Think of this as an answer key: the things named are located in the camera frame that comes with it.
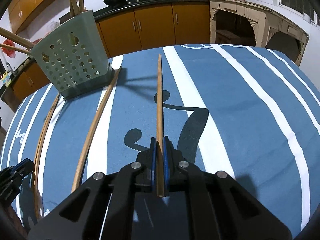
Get yellow detergent bottle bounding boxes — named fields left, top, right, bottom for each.
left=1, top=71, right=12, bottom=87

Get white plastic bag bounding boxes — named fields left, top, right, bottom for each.
left=45, top=20, right=60, bottom=33

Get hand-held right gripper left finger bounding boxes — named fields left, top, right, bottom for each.
left=27, top=137, right=157, bottom=240

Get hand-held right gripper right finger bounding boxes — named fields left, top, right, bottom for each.
left=162, top=136, right=293, bottom=240

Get beige carved side table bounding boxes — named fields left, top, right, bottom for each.
left=209, top=0, right=310, bottom=67

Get green perforated chopstick holder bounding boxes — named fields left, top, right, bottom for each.
left=29, top=9, right=116, bottom=101

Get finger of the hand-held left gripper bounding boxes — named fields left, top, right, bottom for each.
left=0, top=167, right=19, bottom=184
left=11, top=158, right=35, bottom=178

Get blue striped tablecloth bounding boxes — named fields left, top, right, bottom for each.
left=0, top=44, right=320, bottom=240

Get wooden lower cabinets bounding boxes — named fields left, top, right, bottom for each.
left=11, top=1, right=212, bottom=100

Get hanging red plastic bag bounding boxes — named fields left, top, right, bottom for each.
left=2, top=39, right=19, bottom=57

